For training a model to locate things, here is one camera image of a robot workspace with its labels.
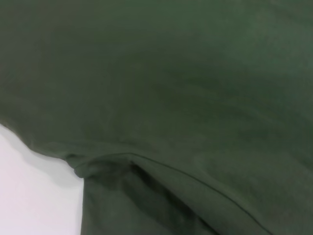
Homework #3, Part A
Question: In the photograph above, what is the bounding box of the dark green shirt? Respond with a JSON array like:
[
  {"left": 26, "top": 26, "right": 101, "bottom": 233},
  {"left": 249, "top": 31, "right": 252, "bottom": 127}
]
[{"left": 0, "top": 0, "right": 313, "bottom": 235}]

